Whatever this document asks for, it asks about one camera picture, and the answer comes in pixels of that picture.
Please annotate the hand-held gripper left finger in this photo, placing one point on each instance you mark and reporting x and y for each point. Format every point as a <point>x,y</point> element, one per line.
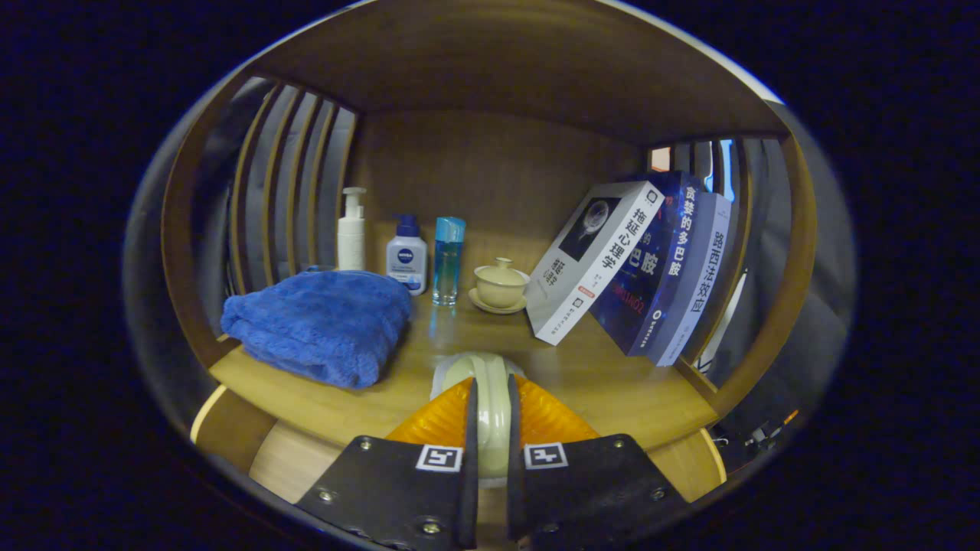
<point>467,497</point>

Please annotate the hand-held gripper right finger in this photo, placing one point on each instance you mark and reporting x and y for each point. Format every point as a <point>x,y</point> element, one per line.
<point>514,497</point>

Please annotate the wooden countertop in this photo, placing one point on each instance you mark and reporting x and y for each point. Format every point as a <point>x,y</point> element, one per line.
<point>612,383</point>

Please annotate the wooden cabinet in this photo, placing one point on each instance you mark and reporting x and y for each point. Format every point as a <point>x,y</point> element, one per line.
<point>498,61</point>

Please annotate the cream lidded teacup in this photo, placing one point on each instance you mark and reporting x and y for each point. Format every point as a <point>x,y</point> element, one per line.
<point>500,287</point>

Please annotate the blue folded towel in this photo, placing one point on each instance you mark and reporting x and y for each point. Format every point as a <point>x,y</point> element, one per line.
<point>321,321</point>

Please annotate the clear blue bottle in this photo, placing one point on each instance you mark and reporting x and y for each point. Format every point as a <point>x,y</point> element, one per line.
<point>448,260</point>

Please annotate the white bottle with blue cap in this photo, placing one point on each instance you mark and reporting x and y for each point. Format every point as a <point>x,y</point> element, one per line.
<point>406,260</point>

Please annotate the black device with orange tip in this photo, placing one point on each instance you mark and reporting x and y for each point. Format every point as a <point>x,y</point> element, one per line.
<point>754,440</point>

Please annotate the dark blue book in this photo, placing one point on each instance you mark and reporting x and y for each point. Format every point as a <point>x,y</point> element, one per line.
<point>658,291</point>

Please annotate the white book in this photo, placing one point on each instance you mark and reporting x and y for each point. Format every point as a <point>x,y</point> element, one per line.
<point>605,252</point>

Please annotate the white pump bottle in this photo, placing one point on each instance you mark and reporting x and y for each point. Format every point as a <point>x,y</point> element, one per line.
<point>351,241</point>

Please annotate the light blue book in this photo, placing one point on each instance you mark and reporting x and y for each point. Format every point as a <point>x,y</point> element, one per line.
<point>700,283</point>

